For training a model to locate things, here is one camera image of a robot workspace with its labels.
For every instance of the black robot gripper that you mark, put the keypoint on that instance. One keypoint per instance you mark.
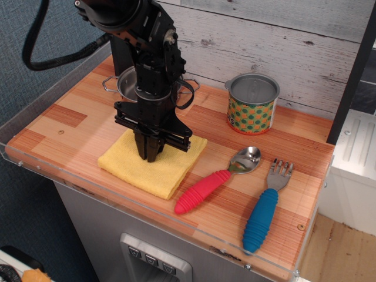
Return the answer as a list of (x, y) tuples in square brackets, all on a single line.
[(155, 124)]

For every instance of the yellow rag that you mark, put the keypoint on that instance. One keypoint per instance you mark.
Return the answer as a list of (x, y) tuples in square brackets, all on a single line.
[(160, 178)]

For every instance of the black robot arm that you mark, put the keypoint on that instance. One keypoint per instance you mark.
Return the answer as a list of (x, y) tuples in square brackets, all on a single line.
[(150, 35)]

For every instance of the small steel pot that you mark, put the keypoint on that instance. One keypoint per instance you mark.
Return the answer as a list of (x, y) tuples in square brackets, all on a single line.
[(125, 83)]

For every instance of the grey toy fridge cabinet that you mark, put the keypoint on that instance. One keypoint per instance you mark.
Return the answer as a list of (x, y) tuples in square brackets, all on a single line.
[(100, 223)]

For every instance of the patterned tin can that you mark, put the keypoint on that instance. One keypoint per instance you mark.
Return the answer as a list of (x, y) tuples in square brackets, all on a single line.
[(252, 103)]

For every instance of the silver dispenser button panel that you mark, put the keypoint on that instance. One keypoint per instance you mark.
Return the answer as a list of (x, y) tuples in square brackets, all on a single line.
[(146, 262)]

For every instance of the clear acrylic table guard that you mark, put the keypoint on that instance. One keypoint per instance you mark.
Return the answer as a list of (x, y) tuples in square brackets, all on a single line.
[(62, 134)]

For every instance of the orange object at corner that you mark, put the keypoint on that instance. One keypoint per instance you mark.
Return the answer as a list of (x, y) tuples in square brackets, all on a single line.
[(35, 275)]

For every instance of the white toy appliance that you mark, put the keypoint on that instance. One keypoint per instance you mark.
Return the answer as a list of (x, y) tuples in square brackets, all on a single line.
[(348, 195)]

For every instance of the black left frame post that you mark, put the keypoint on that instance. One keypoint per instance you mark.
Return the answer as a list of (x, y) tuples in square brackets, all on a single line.
[(121, 55)]

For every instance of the black frame post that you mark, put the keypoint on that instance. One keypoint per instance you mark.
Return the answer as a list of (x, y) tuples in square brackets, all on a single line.
[(354, 78), (121, 55)]

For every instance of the red handled spoon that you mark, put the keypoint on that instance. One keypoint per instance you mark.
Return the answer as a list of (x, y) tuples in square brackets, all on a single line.
[(244, 161)]

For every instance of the blue handled fork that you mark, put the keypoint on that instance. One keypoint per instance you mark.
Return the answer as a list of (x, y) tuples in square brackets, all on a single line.
[(259, 222)]

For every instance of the black right frame post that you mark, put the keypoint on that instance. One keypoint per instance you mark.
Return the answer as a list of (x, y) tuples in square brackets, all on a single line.
[(354, 78)]

